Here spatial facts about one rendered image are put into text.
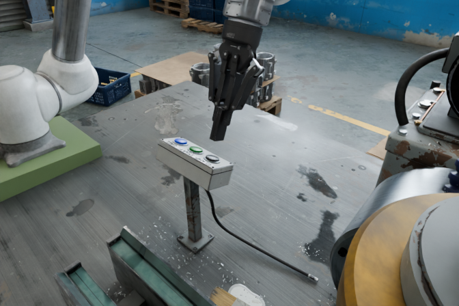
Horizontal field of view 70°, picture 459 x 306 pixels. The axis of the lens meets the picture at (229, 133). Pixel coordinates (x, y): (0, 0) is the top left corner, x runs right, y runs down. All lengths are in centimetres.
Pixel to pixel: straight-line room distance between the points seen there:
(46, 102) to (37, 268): 53
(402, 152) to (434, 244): 50
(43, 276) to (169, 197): 37
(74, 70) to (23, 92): 18
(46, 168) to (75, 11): 49
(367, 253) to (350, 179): 94
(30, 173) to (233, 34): 79
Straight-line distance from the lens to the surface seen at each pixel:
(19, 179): 118
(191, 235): 88
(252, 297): 80
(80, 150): 122
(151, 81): 325
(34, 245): 101
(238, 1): 62
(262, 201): 100
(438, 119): 74
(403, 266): 19
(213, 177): 67
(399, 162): 69
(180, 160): 72
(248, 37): 62
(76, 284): 73
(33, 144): 123
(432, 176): 60
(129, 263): 73
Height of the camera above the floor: 148
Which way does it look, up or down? 32 degrees down
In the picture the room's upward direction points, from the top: straight up
